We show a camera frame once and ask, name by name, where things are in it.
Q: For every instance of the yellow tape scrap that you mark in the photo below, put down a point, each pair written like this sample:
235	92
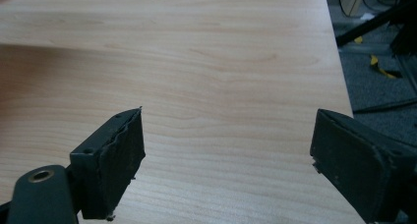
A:
380	67

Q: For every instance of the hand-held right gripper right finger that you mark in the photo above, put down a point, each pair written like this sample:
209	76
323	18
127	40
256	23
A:
354	171

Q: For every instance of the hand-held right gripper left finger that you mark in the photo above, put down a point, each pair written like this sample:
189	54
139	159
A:
108	166

